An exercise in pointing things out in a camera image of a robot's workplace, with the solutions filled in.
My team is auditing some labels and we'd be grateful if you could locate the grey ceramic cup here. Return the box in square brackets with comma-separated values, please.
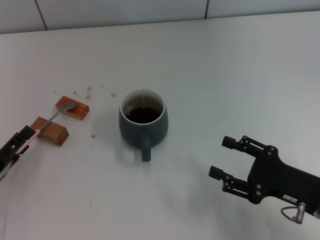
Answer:
[118, 88, 170, 163]

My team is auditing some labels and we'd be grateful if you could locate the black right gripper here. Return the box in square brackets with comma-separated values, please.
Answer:
[208, 135, 320, 216]

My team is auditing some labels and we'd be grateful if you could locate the dark coffee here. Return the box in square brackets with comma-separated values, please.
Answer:
[124, 106, 163, 125]

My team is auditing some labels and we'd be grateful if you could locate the stained orange wooden block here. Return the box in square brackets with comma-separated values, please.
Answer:
[54, 95, 90, 121]

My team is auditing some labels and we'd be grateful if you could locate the silver connector with cable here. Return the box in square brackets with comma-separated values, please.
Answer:
[280, 201, 308, 224]

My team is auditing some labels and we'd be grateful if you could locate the plain brown wooden block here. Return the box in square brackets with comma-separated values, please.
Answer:
[30, 116, 70, 147]

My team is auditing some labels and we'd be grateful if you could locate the pink handled metal spoon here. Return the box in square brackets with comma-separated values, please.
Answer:
[15, 101, 77, 156]

